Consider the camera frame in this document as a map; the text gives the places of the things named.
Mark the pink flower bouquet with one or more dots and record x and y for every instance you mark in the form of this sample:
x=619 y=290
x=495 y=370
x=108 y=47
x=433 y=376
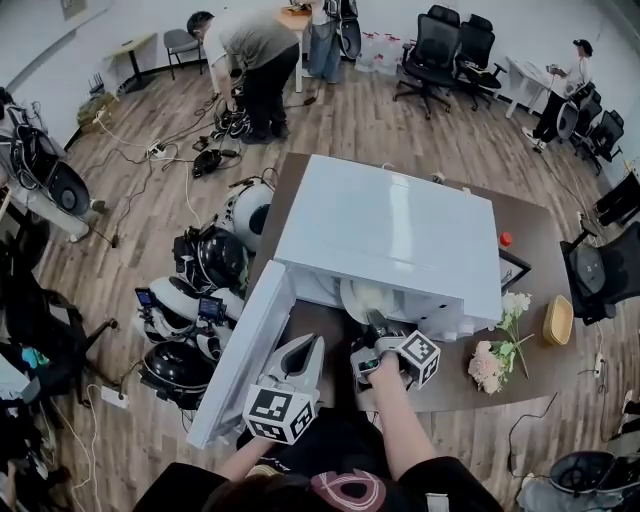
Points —
x=487 y=362

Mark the red capped bottle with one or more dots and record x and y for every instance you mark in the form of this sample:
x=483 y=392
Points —
x=506 y=239

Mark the person's black shirt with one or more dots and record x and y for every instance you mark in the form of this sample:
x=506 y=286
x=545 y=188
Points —
x=325 y=440

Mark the black swivel chair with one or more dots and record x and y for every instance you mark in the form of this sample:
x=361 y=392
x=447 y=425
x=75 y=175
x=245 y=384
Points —
x=40 y=320

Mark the wall poster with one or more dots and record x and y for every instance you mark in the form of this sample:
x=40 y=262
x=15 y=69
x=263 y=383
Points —
x=72 y=7

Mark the white backpack pod with screen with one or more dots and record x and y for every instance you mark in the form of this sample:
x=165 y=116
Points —
x=217 y=320
x=170 y=300

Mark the small round table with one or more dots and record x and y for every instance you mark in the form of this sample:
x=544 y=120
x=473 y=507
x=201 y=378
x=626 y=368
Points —
x=131 y=44

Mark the black office chair with device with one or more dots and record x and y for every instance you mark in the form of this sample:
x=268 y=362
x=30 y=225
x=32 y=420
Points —
x=610 y=280

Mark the person's right forearm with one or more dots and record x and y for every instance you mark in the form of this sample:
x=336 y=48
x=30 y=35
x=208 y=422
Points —
x=405 y=425

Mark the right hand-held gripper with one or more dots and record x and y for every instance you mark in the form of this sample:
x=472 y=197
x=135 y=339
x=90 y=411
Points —
x=417 y=355

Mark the white power strip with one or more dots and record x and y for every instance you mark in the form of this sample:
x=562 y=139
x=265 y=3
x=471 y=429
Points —
x=115 y=397
x=599 y=365
x=156 y=149

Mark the white microwave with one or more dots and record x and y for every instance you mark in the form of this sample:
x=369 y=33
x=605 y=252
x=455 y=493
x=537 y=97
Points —
x=390 y=215

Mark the pack of water bottles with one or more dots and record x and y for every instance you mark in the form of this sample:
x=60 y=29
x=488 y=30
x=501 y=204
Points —
x=380 y=52

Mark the white round plate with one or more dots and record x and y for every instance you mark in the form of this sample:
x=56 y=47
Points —
x=350 y=305

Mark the grey chair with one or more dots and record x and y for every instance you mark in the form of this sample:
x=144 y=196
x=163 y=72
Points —
x=181 y=42

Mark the white table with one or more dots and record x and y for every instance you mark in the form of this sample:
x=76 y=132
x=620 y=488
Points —
x=525 y=75

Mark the black round backpack pod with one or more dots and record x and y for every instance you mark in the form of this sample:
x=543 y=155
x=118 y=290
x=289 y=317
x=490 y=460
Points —
x=175 y=370
x=215 y=260

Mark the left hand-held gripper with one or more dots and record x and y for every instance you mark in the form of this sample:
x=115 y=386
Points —
x=272 y=410

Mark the black picture frame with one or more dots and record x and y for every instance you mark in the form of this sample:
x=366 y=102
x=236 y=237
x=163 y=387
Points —
x=525 y=265

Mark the black router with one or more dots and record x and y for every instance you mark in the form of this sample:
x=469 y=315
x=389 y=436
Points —
x=96 y=86

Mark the white flower bouquet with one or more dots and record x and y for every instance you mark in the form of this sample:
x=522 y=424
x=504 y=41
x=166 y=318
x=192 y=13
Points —
x=515 y=305

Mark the green bag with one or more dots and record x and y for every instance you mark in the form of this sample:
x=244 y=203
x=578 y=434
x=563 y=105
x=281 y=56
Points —
x=95 y=112

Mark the black bag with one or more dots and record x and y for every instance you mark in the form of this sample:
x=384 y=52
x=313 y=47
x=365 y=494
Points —
x=206 y=162

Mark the pile of black white equipment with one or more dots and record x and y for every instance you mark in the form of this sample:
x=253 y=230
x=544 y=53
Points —
x=232 y=122

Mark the white round backpack pod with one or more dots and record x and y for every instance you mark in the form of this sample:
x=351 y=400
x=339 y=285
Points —
x=247 y=215

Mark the wooden top desk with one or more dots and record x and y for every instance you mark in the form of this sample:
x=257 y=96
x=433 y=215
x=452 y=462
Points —
x=292 y=20

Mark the yellow basket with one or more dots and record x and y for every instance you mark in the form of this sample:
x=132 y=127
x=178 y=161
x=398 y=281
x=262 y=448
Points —
x=557 y=320

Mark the person's left forearm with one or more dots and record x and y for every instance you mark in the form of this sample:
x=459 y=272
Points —
x=247 y=457

